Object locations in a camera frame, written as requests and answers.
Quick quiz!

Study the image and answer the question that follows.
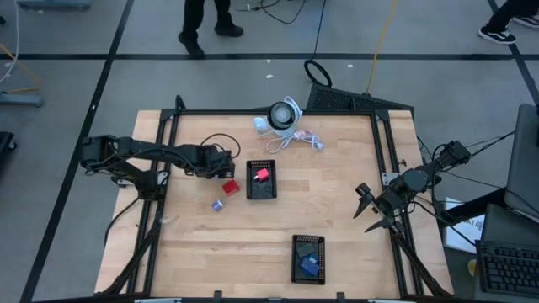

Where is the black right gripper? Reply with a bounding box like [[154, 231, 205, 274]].
[[352, 186, 408, 234]]

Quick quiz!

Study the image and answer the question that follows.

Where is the red small box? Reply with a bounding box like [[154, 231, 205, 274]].
[[221, 178, 242, 197]]

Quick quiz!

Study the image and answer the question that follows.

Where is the grey green small box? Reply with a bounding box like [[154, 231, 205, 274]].
[[296, 242, 317, 259]]

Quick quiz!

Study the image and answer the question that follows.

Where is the blue small box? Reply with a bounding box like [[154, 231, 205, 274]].
[[299, 253, 322, 278]]

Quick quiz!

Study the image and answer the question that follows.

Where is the black perforated plastic basket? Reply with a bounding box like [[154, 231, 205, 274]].
[[291, 234, 327, 286], [245, 159, 278, 200]]

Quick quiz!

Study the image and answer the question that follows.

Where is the white cylindrical lamp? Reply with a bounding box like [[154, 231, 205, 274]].
[[266, 99, 304, 132]]

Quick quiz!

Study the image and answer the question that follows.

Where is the white printed paper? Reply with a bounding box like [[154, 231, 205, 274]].
[[444, 196, 485, 254]]

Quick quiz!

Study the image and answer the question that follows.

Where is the black perforated metal case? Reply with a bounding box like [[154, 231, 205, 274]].
[[306, 82, 416, 114]]

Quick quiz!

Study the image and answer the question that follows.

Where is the grey laptop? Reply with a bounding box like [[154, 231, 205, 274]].
[[474, 203, 539, 300]]

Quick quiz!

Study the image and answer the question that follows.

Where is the person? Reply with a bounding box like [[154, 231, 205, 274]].
[[478, 0, 539, 46], [177, 0, 245, 60]]

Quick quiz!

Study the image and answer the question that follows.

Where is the grey rounded panel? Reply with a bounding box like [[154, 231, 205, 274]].
[[504, 103, 539, 220]]

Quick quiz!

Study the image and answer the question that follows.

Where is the grey table foot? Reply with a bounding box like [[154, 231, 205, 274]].
[[16, 0, 93, 11], [0, 93, 45, 109]]

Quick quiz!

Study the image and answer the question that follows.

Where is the black floor object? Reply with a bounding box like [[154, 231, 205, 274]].
[[0, 130, 18, 169]]

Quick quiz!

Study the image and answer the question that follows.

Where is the black camera cable loop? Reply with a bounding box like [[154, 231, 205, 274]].
[[199, 132, 243, 161]]

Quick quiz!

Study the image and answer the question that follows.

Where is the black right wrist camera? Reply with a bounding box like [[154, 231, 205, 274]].
[[355, 182, 376, 202]]

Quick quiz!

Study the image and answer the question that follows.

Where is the white webcam with cable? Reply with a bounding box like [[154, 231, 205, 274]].
[[255, 95, 325, 155]]

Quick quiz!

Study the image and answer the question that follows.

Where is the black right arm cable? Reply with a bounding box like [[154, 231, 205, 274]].
[[416, 197, 480, 248]]

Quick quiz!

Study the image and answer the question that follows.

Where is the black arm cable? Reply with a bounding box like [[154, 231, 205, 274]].
[[416, 197, 480, 248], [104, 195, 143, 247]]

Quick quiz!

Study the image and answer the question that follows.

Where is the black metal table frame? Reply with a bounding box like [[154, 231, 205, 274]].
[[94, 94, 456, 298]]

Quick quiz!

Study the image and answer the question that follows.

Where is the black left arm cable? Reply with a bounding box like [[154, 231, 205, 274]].
[[104, 195, 143, 247]]

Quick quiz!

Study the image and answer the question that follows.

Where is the black floor cable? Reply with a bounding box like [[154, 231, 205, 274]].
[[234, 0, 311, 25]]

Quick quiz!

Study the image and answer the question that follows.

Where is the black hanging cable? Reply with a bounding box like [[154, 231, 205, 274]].
[[303, 0, 334, 88]]

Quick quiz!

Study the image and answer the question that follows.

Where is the yellow cable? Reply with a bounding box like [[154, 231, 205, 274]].
[[365, 0, 399, 94]]

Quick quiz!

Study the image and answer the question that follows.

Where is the orange floor cable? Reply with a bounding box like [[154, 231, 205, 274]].
[[0, 43, 41, 94]]

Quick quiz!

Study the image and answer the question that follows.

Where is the white floor cable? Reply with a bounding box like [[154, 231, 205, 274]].
[[0, 0, 21, 85]]

